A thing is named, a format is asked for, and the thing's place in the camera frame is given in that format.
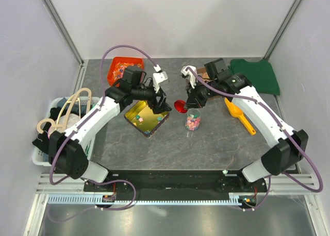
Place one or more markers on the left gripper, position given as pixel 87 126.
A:
pixel 160 106

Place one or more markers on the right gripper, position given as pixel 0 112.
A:
pixel 192 101

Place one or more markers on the red jar lid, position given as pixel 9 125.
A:
pixel 180 106

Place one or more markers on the clear glass jar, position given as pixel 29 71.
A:
pixel 193 119

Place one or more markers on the star candy tin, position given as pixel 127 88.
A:
pixel 142 118

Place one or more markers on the yellow plastic scoop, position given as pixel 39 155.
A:
pixel 236 112

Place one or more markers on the orange candy box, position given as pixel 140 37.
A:
pixel 116 71

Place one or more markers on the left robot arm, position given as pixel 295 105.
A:
pixel 66 151

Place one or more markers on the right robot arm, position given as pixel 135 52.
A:
pixel 284 142

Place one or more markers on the brown gummy candy box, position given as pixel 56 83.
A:
pixel 203 74

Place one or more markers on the green folded cloth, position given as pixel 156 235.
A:
pixel 259 73

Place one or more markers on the white laundry basket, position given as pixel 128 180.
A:
pixel 41 158

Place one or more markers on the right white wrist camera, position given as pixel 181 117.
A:
pixel 189 72

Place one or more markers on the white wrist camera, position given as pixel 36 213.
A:
pixel 158 77
pixel 189 72

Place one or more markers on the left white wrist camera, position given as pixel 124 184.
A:
pixel 158 77

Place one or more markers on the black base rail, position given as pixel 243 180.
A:
pixel 168 182

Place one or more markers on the white cable duct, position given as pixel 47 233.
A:
pixel 76 199

